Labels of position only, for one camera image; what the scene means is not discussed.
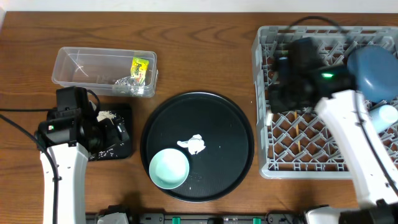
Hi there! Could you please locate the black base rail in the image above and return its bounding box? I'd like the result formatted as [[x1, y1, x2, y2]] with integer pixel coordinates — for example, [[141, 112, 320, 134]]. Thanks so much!
[[85, 204, 307, 224]]

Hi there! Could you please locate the grey dishwasher rack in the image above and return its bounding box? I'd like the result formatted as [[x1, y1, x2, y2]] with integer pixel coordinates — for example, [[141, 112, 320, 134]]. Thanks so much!
[[251, 26, 397, 179]]

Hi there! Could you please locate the wooden chopstick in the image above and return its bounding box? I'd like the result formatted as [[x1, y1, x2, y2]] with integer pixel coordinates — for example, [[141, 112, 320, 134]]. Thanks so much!
[[294, 111, 301, 152]]

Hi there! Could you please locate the black square bin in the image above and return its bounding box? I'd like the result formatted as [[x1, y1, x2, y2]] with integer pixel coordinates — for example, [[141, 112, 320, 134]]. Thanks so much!
[[88, 103, 133, 162]]

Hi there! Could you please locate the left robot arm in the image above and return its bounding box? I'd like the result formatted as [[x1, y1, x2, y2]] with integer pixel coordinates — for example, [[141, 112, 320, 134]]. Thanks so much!
[[35, 86, 132, 223]]

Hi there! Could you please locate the white plastic knife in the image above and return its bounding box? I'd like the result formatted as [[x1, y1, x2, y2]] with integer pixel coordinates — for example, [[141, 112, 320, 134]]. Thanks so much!
[[264, 108, 274, 126]]

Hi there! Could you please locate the pile of white rice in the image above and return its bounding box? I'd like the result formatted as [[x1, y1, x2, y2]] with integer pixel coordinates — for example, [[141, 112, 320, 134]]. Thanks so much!
[[89, 111, 122, 161]]

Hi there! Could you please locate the yellow snack wrapper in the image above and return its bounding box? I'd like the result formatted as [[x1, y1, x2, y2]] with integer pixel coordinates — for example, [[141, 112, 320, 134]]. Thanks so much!
[[131, 57, 149, 85]]

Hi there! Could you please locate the crumpled silver foil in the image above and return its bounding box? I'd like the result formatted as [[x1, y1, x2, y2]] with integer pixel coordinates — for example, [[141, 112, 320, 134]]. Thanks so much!
[[113, 76, 145, 96]]

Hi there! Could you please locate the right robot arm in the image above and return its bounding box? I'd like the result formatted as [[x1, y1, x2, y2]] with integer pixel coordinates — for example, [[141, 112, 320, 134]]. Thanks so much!
[[268, 37, 397, 223]]

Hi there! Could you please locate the light blue cup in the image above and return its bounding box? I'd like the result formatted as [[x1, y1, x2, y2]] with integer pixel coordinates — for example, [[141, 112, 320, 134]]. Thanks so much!
[[369, 105, 398, 133]]

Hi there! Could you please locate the clear plastic bin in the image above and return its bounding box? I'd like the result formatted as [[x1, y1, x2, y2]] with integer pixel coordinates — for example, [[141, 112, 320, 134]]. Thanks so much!
[[52, 47, 159, 98]]

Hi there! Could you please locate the round black tray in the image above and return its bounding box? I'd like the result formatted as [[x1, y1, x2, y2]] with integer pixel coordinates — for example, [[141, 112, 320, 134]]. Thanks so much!
[[141, 91, 254, 202]]

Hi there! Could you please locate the dark blue bowl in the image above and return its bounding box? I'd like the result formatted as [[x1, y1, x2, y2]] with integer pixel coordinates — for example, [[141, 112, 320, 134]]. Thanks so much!
[[347, 45, 397, 103]]

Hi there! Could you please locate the mint green bowl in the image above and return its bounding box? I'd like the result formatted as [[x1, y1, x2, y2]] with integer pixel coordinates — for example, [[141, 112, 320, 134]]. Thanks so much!
[[149, 148, 190, 190]]

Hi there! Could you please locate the white tissue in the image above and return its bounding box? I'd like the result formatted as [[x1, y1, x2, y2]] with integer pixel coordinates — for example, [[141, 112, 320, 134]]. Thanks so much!
[[177, 134, 206, 155]]

